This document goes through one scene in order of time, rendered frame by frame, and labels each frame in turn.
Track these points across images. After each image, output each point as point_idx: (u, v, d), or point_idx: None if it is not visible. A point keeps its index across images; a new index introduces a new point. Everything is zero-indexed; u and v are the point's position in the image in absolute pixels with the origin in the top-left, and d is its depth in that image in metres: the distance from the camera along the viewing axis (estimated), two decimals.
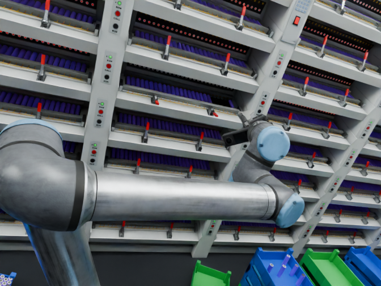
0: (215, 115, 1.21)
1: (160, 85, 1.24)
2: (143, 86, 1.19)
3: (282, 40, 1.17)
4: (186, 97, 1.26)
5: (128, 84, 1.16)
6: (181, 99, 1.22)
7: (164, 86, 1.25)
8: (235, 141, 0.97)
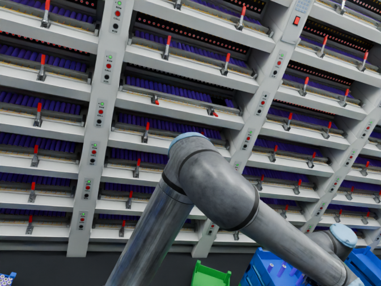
0: (215, 115, 1.21)
1: (160, 85, 1.24)
2: (143, 86, 1.19)
3: (282, 40, 1.17)
4: (186, 97, 1.26)
5: (128, 84, 1.16)
6: (181, 99, 1.22)
7: (164, 86, 1.25)
8: None
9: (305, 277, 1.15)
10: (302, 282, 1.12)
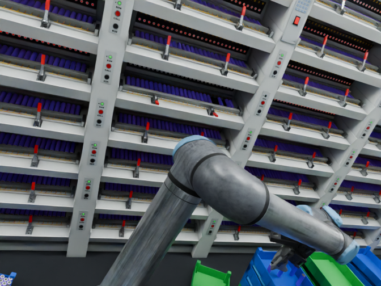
0: (215, 115, 1.21)
1: (160, 85, 1.24)
2: (143, 86, 1.19)
3: (282, 40, 1.17)
4: (186, 97, 1.26)
5: (128, 84, 1.16)
6: (181, 99, 1.22)
7: (164, 86, 1.25)
8: (281, 237, 1.16)
9: (278, 267, 1.18)
10: (287, 270, 1.18)
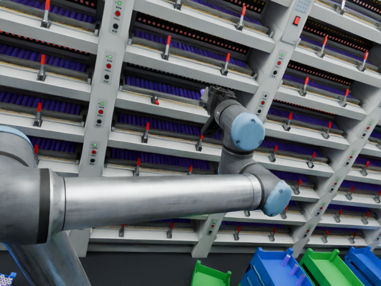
0: None
1: (160, 85, 1.24)
2: (143, 86, 1.19)
3: (282, 40, 1.17)
4: (186, 97, 1.26)
5: (128, 84, 1.16)
6: (181, 99, 1.22)
7: (164, 86, 1.25)
8: (214, 129, 0.93)
9: None
10: None
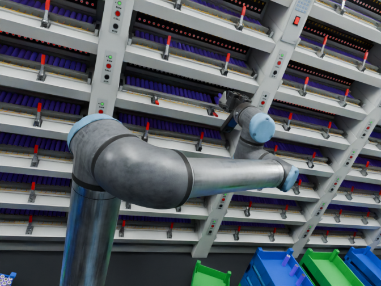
0: (215, 115, 1.21)
1: (160, 85, 1.24)
2: (143, 86, 1.19)
3: (282, 40, 1.17)
4: (186, 97, 1.26)
5: (128, 84, 1.16)
6: (181, 99, 1.22)
7: (164, 86, 1.25)
8: (232, 126, 1.12)
9: None
10: None
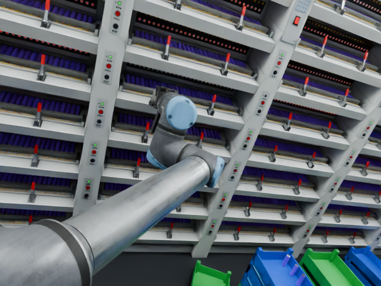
0: (214, 100, 1.24)
1: (159, 84, 1.25)
2: (143, 84, 1.20)
3: (282, 40, 1.17)
4: (185, 95, 1.27)
5: (128, 82, 1.17)
6: None
7: (163, 84, 1.26)
8: None
9: None
10: None
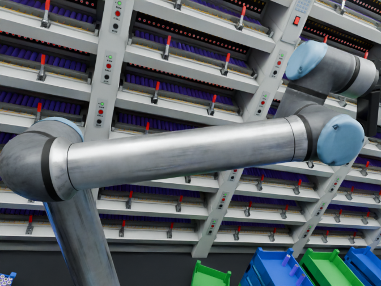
0: (214, 100, 1.24)
1: (159, 83, 1.25)
2: (143, 84, 1.20)
3: (282, 40, 1.17)
4: (185, 95, 1.27)
5: (128, 81, 1.17)
6: (181, 96, 1.24)
7: (163, 84, 1.26)
8: (364, 119, 0.66)
9: None
10: None
